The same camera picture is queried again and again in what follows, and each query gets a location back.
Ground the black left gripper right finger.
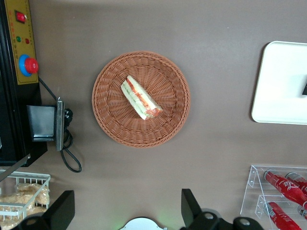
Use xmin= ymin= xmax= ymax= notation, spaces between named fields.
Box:
xmin=179 ymin=188 xmax=232 ymax=230

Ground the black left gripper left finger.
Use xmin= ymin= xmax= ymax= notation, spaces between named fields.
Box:
xmin=18 ymin=190 xmax=75 ymax=230

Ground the triangle sandwich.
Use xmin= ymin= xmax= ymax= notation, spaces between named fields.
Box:
xmin=120 ymin=75 xmax=163 ymax=121

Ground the round brown wicker basket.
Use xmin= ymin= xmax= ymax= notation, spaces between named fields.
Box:
xmin=92 ymin=50 xmax=191 ymax=149

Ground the white rectangular tray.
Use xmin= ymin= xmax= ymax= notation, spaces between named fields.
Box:
xmin=251 ymin=41 xmax=307 ymax=125

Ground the clear wrapped snack pack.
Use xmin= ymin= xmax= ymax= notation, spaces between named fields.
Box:
xmin=0 ymin=205 xmax=47 ymax=228
xmin=14 ymin=183 xmax=50 ymax=207
xmin=0 ymin=194 xmax=36 ymax=213

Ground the white round dish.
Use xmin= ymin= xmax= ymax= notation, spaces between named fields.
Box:
xmin=124 ymin=217 xmax=166 ymax=230

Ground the grey metal bar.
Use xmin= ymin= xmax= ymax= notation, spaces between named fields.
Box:
xmin=0 ymin=154 xmax=32 ymax=182

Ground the clear acrylic bottle rack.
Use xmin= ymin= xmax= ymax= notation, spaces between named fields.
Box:
xmin=240 ymin=164 xmax=307 ymax=230

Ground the red cola bottle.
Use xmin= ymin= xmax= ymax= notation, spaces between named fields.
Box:
xmin=264 ymin=170 xmax=307 ymax=212
xmin=265 ymin=202 xmax=302 ymax=230
xmin=285 ymin=172 xmax=307 ymax=192

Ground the black box with metal plate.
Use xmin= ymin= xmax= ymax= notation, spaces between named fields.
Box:
xmin=26 ymin=100 xmax=66 ymax=151

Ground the black machine with yellow panel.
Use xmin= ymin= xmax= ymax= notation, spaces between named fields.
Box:
xmin=0 ymin=0 xmax=48 ymax=167

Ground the red emergency stop button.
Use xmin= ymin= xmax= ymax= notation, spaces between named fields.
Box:
xmin=19 ymin=54 xmax=39 ymax=77

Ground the white wire basket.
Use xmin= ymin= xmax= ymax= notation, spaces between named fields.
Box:
xmin=0 ymin=169 xmax=51 ymax=230

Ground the black power cable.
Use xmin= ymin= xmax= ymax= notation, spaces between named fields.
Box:
xmin=38 ymin=76 xmax=82 ymax=173

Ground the red rocker switch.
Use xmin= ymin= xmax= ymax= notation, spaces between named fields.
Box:
xmin=14 ymin=10 xmax=28 ymax=23

